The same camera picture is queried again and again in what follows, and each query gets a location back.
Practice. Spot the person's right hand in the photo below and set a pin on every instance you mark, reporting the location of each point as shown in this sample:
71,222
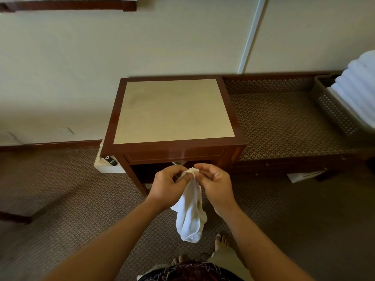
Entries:
218,187

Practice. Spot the person's left hand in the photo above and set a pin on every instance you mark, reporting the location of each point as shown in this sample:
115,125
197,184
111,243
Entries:
164,187

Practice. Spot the person's right thumb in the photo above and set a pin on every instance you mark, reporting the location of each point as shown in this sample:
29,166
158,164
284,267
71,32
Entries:
206,180

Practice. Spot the person's left thumb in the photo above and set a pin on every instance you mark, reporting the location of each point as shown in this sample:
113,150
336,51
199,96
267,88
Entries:
184,180

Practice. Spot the white sock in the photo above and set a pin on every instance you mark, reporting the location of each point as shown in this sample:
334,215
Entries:
189,213

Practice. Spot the person's right forearm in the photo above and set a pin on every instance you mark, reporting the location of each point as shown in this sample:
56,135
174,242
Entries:
257,248

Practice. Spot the person's left forearm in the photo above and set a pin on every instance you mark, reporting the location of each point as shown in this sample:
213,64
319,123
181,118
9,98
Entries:
117,245

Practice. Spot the person's right foot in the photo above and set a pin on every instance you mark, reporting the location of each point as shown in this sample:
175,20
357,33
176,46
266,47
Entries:
221,242

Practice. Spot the person's foot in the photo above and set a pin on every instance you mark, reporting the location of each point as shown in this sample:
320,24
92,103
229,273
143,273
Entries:
178,259
221,242

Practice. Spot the wooden side table beige top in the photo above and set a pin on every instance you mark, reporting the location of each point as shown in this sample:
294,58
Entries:
172,111

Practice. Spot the black remote control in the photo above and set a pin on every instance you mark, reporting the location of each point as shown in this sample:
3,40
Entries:
109,160

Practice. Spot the person's left foot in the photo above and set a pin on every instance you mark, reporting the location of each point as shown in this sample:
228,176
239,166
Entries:
178,259

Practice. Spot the white box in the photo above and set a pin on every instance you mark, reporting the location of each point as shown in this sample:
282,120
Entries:
102,168

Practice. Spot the beige shorts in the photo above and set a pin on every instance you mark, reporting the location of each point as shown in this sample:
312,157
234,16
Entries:
228,263

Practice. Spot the dark patterned shirt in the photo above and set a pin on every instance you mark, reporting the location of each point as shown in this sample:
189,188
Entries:
190,272

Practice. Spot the white paper sheet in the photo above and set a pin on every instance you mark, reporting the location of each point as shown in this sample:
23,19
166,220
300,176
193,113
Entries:
304,176

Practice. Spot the carpeted wooden platform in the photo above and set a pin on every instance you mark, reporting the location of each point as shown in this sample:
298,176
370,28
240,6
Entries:
287,122

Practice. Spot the dark wooden baseboard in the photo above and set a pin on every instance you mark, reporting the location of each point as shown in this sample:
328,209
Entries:
49,145

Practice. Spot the brown plastic laundry basket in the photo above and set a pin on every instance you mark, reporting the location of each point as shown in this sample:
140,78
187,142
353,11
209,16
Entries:
334,111

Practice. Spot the stack of white towels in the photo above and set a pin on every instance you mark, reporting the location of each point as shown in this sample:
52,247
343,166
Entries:
359,87

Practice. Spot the white wall trim strip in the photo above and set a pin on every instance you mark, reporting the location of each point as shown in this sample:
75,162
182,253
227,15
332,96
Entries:
252,35

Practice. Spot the dark wooden wall frame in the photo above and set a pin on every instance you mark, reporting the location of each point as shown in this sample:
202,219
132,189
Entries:
67,5

